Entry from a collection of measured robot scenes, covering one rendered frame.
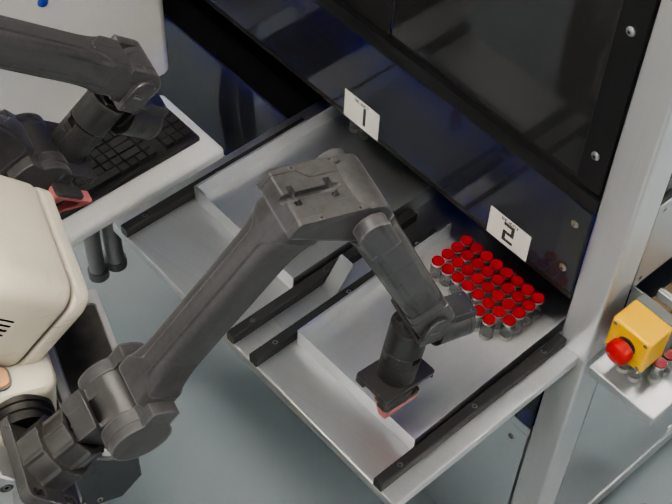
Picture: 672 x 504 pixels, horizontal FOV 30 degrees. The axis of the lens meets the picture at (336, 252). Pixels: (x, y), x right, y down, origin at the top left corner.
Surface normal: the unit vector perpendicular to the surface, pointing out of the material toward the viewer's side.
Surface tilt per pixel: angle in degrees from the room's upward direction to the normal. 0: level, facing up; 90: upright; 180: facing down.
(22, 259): 42
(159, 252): 0
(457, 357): 0
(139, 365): 56
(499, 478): 90
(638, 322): 0
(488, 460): 90
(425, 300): 87
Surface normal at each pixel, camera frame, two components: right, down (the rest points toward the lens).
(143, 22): 0.66, 0.59
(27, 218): 0.65, -0.66
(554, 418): -0.75, 0.50
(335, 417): 0.04, -0.63
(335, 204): 0.29, -0.60
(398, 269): 0.43, 0.80
